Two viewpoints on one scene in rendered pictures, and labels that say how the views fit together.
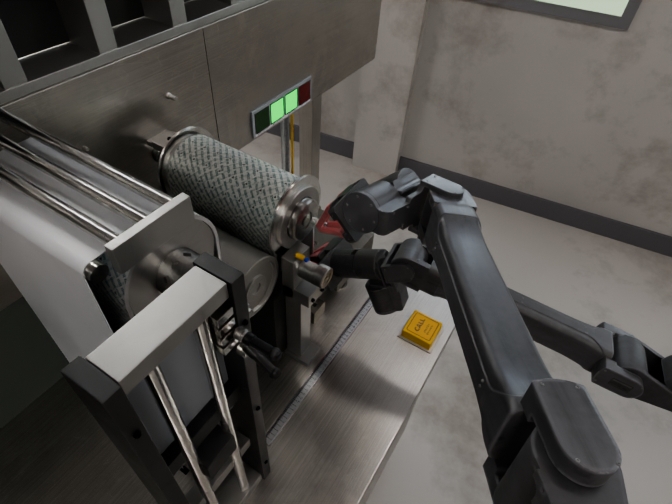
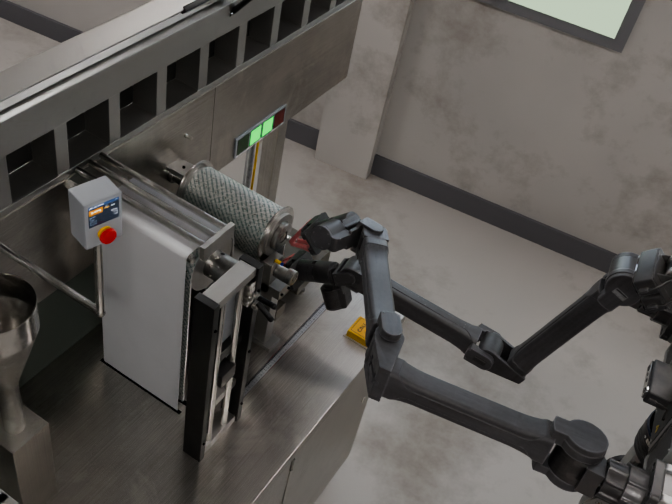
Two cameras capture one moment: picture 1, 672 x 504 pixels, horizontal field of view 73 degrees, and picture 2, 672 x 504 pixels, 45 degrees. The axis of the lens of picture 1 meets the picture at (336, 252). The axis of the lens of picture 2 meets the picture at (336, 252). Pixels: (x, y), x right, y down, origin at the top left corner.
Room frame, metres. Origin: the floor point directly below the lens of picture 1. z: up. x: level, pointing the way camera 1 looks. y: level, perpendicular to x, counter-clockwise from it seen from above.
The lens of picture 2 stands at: (-0.87, 0.07, 2.60)
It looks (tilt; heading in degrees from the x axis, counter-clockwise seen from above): 43 degrees down; 354
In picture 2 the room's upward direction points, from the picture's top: 13 degrees clockwise
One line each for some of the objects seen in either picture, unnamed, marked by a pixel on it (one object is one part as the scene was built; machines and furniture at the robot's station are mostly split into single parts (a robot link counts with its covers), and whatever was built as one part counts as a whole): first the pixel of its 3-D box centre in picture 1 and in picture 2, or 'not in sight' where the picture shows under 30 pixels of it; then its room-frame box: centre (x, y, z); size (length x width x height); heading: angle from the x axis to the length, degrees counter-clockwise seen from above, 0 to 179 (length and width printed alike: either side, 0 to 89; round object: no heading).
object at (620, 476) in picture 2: not in sight; (624, 487); (-0.12, -0.58, 1.45); 0.09 x 0.08 x 0.12; 159
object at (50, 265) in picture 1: (83, 335); (132, 301); (0.37, 0.37, 1.17); 0.34 x 0.05 x 0.54; 61
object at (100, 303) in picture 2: not in sight; (98, 275); (0.12, 0.37, 1.51); 0.02 x 0.02 x 0.20
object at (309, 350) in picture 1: (304, 310); (272, 303); (0.53, 0.05, 1.05); 0.06 x 0.05 x 0.31; 61
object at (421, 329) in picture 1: (421, 329); (363, 331); (0.61, -0.21, 0.91); 0.07 x 0.07 x 0.02; 61
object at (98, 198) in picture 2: not in sight; (98, 215); (0.12, 0.36, 1.66); 0.07 x 0.07 x 0.10; 46
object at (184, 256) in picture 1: (192, 280); (223, 269); (0.35, 0.17, 1.33); 0.06 x 0.06 x 0.06; 61
